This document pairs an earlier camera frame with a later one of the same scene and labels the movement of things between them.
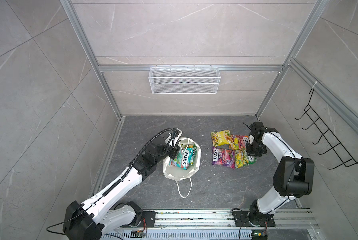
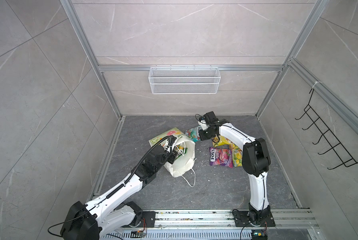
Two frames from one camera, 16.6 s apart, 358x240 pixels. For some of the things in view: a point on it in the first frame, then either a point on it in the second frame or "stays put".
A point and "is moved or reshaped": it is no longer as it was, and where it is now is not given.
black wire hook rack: [346, 159] stays put
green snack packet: [248, 160] is moved or reshaped
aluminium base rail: [290, 224] stays put
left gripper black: [175, 150] stays put
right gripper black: [250, 152] to [203, 137]
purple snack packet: [222, 156] stays put
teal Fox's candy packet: [186, 157] to [193, 133]
